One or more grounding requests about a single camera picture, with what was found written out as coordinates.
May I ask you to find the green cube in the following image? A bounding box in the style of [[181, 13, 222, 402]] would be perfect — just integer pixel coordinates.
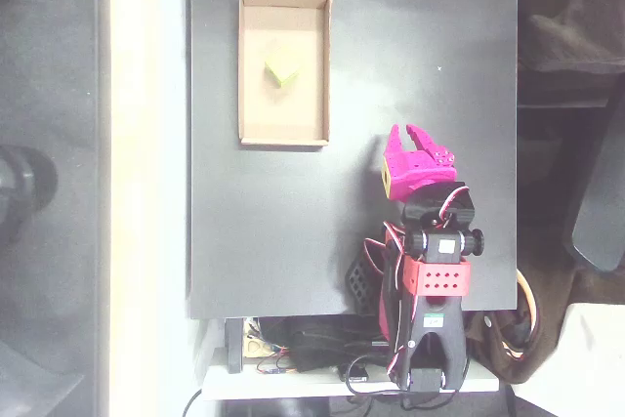
[[265, 48, 301, 89]]

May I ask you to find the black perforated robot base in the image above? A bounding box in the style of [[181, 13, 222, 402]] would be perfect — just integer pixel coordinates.
[[344, 253, 387, 315]]

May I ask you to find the cardboard box tray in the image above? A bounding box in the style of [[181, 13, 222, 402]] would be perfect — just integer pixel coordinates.
[[237, 0, 333, 147]]

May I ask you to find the black office chair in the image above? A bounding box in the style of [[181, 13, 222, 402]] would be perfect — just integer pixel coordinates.
[[563, 94, 625, 272]]

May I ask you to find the black power adapter bundle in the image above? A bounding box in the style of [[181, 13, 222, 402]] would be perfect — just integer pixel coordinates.
[[285, 316, 396, 372]]

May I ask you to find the brown jacket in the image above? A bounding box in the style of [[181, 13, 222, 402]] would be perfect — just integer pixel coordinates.
[[463, 260, 587, 385]]

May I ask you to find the small black connector box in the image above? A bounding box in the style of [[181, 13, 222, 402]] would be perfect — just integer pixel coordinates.
[[347, 361, 371, 384]]

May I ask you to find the small plywood piece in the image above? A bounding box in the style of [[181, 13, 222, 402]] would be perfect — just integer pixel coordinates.
[[243, 332, 272, 359]]

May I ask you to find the white shelf board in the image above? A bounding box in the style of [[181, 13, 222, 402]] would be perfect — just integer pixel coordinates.
[[202, 348, 500, 401]]

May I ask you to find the black table clamp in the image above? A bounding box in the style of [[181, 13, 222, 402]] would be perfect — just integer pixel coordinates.
[[224, 317, 245, 374]]

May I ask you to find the black round cylinder object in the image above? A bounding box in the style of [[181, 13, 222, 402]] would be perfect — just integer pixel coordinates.
[[0, 143, 59, 242]]

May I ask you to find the black power cable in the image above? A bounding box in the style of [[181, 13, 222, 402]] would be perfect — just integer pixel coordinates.
[[182, 387, 204, 417]]

